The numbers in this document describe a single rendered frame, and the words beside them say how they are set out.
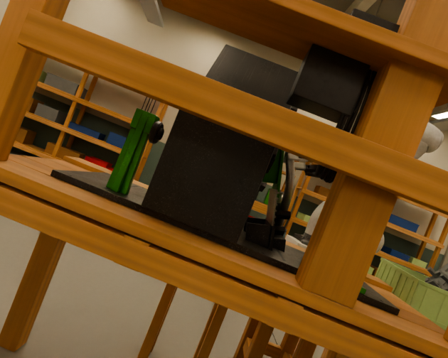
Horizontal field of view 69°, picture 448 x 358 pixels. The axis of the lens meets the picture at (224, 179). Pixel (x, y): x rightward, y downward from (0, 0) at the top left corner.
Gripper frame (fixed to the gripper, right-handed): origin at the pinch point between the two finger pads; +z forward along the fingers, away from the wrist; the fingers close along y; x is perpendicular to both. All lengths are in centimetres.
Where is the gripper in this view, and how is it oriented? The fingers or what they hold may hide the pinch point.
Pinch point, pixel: (296, 161)
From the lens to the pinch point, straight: 118.5
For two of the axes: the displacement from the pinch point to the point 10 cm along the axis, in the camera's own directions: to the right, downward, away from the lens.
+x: -1.0, 6.9, -7.2
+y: 0.6, -7.2, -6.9
